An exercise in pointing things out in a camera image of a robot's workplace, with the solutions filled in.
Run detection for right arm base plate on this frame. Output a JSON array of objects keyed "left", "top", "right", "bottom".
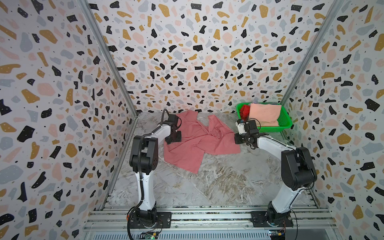
[{"left": 251, "top": 211, "right": 294, "bottom": 228}]

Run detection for left green circuit board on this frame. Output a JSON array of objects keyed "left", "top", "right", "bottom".
[{"left": 138, "top": 232, "right": 159, "bottom": 240}]

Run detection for dusty pink t shirt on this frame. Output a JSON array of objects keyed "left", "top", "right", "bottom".
[{"left": 164, "top": 110, "right": 241, "bottom": 174}]

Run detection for aluminium rail frame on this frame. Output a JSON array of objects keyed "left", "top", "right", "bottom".
[{"left": 80, "top": 205, "right": 343, "bottom": 240}]

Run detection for green plastic basket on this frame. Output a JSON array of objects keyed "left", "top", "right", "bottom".
[{"left": 236, "top": 103, "right": 293, "bottom": 133}]

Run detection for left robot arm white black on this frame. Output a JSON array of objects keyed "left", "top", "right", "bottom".
[{"left": 128, "top": 116, "right": 182, "bottom": 228}]

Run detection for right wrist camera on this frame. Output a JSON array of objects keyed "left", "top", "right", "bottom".
[{"left": 236, "top": 118, "right": 261, "bottom": 135}]

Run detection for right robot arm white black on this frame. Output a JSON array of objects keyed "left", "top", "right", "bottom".
[{"left": 235, "top": 133, "right": 317, "bottom": 227}]

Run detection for peach folded t shirt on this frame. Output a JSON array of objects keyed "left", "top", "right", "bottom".
[{"left": 249, "top": 104, "right": 282, "bottom": 127}]

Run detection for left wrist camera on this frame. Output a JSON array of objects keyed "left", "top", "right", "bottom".
[{"left": 166, "top": 114, "right": 179, "bottom": 125}]

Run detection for left corner aluminium post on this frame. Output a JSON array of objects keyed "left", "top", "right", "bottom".
[{"left": 79, "top": 1, "right": 138, "bottom": 118}]

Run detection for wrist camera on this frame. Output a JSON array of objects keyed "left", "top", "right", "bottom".
[
  {"left": 166, "top": 114, "right": 179, "bottom": 125},
  {"left": 236, "top": 118, "right": 261, "bottom": 135}
]

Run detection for right corner aluminium post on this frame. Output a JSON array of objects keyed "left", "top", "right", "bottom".
[{"left": 280, "top": 0, "right": 344, "bottom": 106}]

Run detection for red t shirt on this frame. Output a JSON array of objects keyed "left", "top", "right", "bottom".
[{"left": 239, "top": 105, "right": 251, "bottom": 121}]

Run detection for corner aluminium post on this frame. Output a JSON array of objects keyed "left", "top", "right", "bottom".
[
  {"left": 79, "top": 1, "right": 138, "bottom": 118},
  {"left": 280, "top": 0, "right": 344, "bottom": 106}
]

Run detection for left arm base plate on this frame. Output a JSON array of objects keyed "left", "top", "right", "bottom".
[{"left": 129, "top": 212, "right": 172, "bottom": 230}]

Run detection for right circuit board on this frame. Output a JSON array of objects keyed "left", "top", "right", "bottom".
[{"left": 269, "top": 231, "right": 286, "bottom": 240}]

